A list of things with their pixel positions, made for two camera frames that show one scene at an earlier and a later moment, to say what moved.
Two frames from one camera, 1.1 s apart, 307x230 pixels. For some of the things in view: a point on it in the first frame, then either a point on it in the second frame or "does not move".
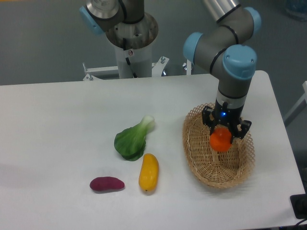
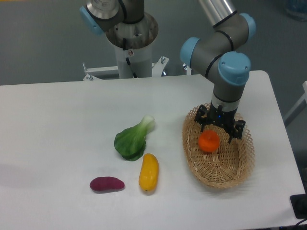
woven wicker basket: [218, 169] does not move
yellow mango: [149, 172] does not move
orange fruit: [220, 138] to [208, 141]
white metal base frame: [158, 68] does not move
